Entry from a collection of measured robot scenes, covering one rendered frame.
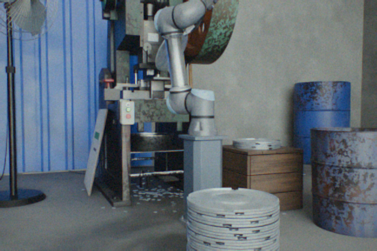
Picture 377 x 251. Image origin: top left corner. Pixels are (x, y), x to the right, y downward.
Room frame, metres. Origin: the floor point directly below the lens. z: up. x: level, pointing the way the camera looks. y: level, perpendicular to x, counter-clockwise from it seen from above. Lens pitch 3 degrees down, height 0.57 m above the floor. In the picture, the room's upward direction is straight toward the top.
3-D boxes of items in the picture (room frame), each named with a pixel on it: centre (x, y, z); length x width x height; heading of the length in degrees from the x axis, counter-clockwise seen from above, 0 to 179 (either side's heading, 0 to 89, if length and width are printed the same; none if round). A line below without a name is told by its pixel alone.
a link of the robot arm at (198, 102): (1.81, -0.07, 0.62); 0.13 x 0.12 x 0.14; 49
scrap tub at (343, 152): (1.80, -0.82, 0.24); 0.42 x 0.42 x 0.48
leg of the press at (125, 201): (2.55, 0.57, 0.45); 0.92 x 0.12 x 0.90; 23
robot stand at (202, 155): (1.81, -0.07, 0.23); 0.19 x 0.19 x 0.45; 27
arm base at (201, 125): (1.81, -0.07, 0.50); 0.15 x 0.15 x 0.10
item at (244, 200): (1.14, -0.14, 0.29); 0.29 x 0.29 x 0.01
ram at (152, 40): (2.49, 0.25, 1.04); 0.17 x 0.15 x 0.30; 23
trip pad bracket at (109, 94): (2.19, 0.47, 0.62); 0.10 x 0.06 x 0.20; 113
